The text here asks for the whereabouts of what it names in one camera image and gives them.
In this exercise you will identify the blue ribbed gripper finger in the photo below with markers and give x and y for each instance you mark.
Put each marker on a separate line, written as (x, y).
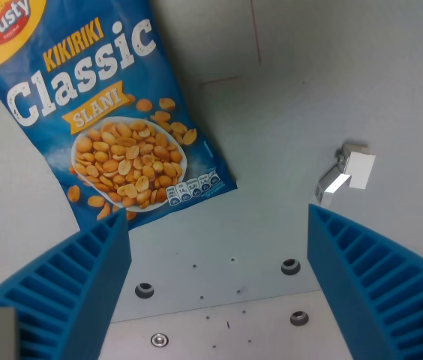
(72, 285)
(369, 277)

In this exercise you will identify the shiny silver screw head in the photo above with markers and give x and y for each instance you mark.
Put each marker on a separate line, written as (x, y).
(159, 339)

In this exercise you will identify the blue Hrusty peanut bag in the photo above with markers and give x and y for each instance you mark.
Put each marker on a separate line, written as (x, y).
(95, 112)

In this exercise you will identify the grey metal bracket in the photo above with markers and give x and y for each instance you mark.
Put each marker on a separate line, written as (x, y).
(346, 170)

